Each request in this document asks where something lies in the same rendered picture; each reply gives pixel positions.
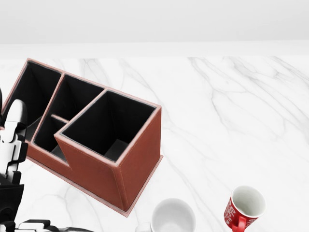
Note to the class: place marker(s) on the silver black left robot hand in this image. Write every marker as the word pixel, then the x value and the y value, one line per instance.
pixel 14 135

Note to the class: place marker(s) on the red-brown desk caddy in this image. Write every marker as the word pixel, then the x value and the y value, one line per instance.
pixel 96 169

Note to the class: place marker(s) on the red mug with white print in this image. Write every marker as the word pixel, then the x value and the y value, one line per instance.
pixel 236 215

